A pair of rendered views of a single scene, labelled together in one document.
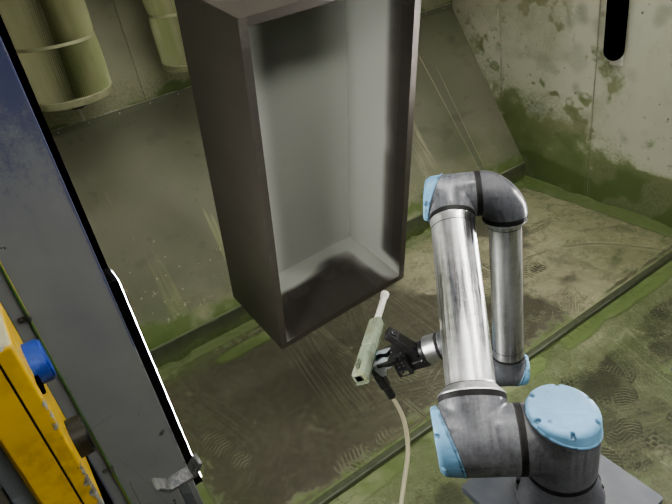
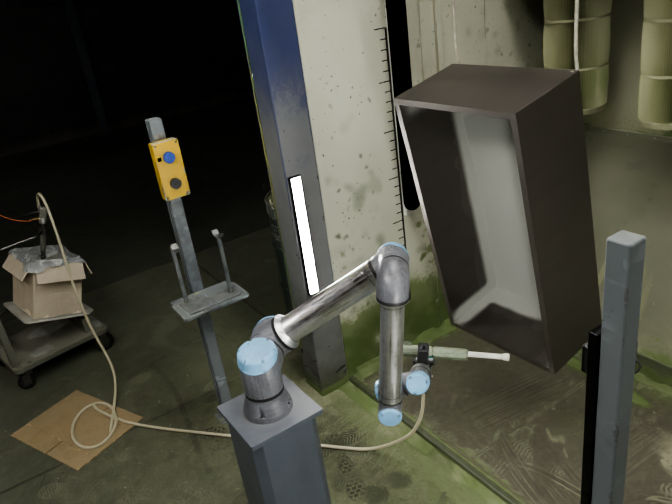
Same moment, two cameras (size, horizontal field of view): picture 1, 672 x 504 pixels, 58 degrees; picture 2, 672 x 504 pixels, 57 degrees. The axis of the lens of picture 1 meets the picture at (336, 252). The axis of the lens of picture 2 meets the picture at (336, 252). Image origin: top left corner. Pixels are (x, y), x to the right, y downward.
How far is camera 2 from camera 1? 2.61 m
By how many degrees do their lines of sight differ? 76
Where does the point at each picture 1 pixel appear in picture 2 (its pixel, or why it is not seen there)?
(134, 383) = (290, 224)
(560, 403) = (259, 348)
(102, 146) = (597, 151)
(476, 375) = (283, 319)
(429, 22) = not seen: outside the picture
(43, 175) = (273, 125)
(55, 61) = not seen: hidden behind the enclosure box
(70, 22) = (567, 56)
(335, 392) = (494, 404)
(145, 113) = (645, 144)
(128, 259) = not seen: hidden behind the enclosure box
